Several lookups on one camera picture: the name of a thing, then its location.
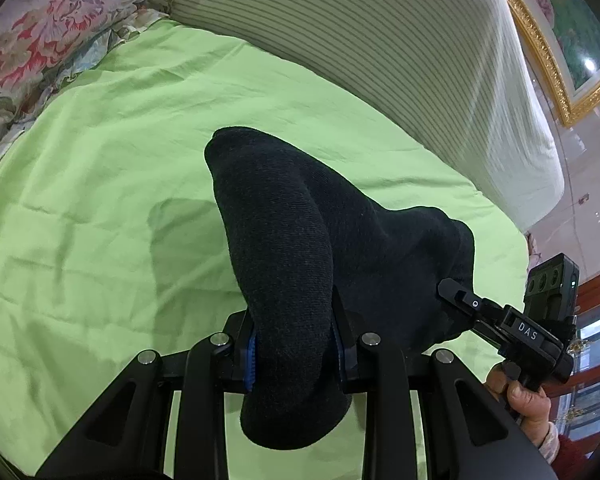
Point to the green bed sheet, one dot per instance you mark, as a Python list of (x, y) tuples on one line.
[(105, 210)]

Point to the striped white pillow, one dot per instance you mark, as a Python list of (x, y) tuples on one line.
[(380, 60)]

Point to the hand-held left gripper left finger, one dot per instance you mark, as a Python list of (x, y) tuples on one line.
[(250, 360)]

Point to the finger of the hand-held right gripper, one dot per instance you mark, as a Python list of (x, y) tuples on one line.
[(472, 304)]

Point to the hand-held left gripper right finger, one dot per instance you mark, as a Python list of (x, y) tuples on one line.
[(347, 360)]

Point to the floral quilt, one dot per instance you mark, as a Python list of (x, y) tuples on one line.
[(55, 25)]

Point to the black sock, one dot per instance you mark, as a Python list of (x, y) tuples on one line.
[(280, 240)]

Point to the person's right forearm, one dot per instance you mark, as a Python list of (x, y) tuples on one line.
[(572, 455)]

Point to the gold framed flower painting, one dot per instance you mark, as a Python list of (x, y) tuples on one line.
[(575, 25)]

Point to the person's right hand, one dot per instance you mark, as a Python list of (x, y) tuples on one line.
[(527, 405)]

